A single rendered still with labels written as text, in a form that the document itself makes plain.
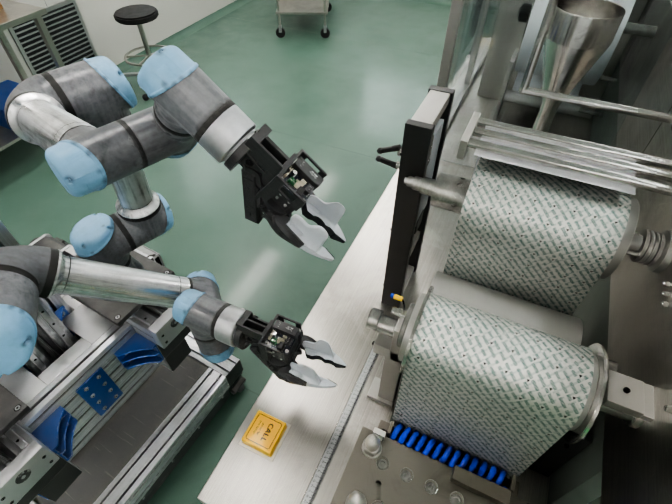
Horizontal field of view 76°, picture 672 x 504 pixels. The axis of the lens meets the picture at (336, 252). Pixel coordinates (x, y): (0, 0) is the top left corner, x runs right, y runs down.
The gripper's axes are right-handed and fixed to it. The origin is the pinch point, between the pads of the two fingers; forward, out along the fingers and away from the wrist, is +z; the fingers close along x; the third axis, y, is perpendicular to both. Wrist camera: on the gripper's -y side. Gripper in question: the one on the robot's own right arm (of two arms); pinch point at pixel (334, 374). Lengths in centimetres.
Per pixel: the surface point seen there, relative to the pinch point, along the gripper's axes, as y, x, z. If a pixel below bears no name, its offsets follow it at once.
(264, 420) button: -16.5, -8.5, -12.7
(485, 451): -2.4, -0.7, 29.1
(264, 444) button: -16.5, -12.7, -10.1
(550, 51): 36, 73, 18
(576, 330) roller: 14.7, 17.4, 35.8
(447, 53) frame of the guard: 20, 102, -9
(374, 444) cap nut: -1.7, -8.0, 11.3
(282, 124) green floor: -109, 227, -153
